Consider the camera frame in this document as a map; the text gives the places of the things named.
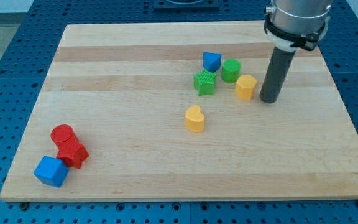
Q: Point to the red star block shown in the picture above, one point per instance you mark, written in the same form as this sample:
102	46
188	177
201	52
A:
72	154

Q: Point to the green star block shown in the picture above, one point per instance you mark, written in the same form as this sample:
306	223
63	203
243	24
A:
204	82

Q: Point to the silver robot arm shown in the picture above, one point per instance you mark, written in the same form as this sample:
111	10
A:
291	25

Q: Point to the wooden board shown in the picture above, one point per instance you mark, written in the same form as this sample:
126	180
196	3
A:
125	89

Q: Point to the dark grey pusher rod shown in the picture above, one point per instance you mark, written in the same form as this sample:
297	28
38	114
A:
278	67

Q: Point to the blue triangle block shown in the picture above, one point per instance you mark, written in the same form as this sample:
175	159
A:
211	61

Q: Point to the red cylinder block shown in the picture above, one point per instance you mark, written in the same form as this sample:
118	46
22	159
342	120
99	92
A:
63	133

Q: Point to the yellow hexagon block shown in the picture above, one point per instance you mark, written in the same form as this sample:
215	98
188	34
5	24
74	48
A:
245	86

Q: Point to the blue cube block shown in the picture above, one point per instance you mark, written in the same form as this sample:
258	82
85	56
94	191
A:
51	171

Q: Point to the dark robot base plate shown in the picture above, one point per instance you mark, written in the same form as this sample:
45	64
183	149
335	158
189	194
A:
164	5

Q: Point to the green cylinder block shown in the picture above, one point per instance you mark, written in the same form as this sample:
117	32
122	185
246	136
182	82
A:
230	70

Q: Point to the yellow heart block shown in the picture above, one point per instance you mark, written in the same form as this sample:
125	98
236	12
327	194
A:
194	119

